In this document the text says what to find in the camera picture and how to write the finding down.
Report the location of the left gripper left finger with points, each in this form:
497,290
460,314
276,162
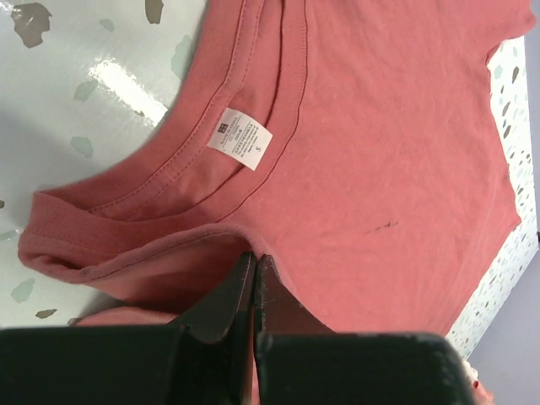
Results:
213,361

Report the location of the red t shirt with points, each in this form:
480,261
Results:
352,141

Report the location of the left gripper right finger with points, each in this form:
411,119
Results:
293,350

